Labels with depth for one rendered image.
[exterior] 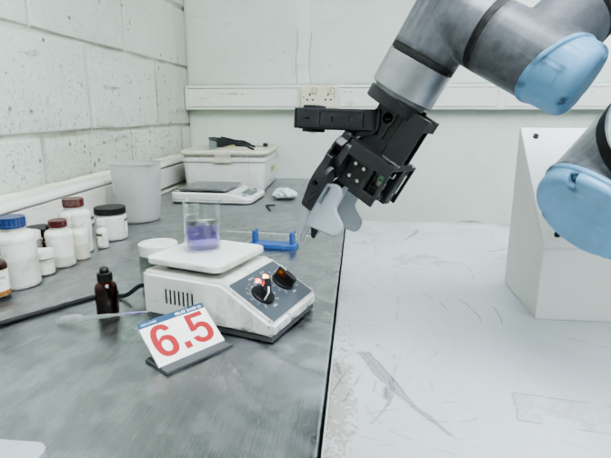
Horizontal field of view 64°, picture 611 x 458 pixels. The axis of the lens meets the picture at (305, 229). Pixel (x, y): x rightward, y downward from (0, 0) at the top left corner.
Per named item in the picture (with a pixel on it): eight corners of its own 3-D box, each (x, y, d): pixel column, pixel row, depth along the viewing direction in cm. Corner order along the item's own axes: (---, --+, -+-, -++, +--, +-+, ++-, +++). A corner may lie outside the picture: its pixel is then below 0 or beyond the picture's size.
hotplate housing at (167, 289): (315, 308, 71) (316, 255, 69) (273, 347, 59) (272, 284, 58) (190, 286, 80) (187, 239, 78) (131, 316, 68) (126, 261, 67)
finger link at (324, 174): (304, 211, 58) (344, 147, 56) (295, 203, 59) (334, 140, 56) (322, 211, 62) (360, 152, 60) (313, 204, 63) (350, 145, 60)
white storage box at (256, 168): (280, 178, 206) (279, 144, 203) (267, 193, 171) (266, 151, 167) (207, 178, 208) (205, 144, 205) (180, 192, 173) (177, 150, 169)
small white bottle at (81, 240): (86, 260, 94) (82, 215, 92) (68, 261, 94) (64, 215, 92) (93, 255, 97) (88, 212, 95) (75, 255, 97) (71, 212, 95)
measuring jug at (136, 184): (98, 216, 132) (93, 161, 129) (143, 210, 141) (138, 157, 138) (130, 228, 120) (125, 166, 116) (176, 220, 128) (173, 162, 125)
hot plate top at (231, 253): (266, 250, 72) (266, 244, 72) (219, 274, 61) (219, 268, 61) (198, 242, 77) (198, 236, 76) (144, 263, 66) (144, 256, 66)
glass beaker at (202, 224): (196, 259, 66) (193, 200, 64) (176, 251, 70) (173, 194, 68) (234, 251, 70) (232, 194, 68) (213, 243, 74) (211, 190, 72)
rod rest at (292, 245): (298, 246, 103) (298, 230, 103) (295, 251, 100) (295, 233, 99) (254, 243, 106) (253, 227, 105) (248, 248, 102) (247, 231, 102)
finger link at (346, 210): (337, 259, 64) (369, 202, 60) (305, 232, 67) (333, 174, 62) (349, 253, 67) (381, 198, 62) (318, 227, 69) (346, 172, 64)
